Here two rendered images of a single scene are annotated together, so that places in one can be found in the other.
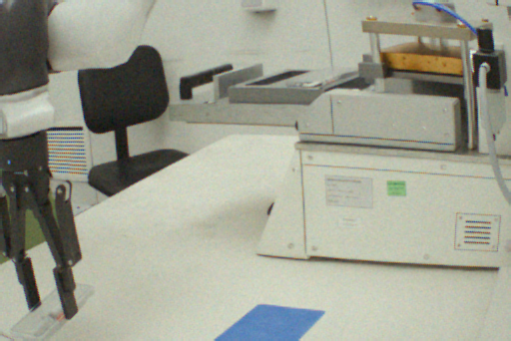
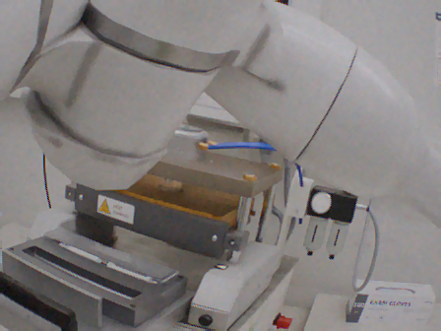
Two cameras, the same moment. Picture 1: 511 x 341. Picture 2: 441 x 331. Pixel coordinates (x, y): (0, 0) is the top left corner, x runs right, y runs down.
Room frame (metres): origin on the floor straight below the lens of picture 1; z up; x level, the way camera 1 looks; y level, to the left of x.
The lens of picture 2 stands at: (1.25, 0.58, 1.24)
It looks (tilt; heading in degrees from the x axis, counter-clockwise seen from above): 8 degrees down; 255
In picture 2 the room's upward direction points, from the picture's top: 10 degrees clockwise
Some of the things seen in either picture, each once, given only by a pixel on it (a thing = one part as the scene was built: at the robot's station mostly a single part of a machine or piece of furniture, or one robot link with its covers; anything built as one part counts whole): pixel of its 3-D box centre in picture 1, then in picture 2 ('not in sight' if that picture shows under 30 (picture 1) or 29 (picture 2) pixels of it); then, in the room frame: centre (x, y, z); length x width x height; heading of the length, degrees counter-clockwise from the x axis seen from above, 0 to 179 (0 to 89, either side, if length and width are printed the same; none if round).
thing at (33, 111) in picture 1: (22, 113); not in sight; (0.74, 0.26, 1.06); 0.13 x 0.12 x 0.05; 165
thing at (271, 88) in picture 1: (303, 85); (90, 273); (1.21, -0.09, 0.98); 0.20 x 0.17 x 0.03; 149
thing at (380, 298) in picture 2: not in sight; (392, 302); (0.54, -0.39, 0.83); 0.23 x 0.12 x 0.07; 157
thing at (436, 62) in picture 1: (437, 45); (175, 185); (1.08, -0.31, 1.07); 0.22 x 0.17 x 0.10; 149
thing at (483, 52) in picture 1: (488, 80); (329, 215); (0.83, -0.31, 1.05); 0.15 x 0.05 x 0.15; 149
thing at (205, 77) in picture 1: (208, 80); (20, 298); (1.31, 0.07, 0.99); 0.15 x 0.02 x 0.04; 149
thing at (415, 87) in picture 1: (428, 90); (71, 230); (1.24, -0.32, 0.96); 0.25 x 0.05 x 0.07; 59
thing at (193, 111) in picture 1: (278, 91); (74, 289); (1.24, -0.05, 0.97); 0.30 x 0.22 x 0.08; 59
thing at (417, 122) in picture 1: (378, 118); (236, 285); (1.00, -0.18, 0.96); 0.26 x 0.05 x 0.07; 59
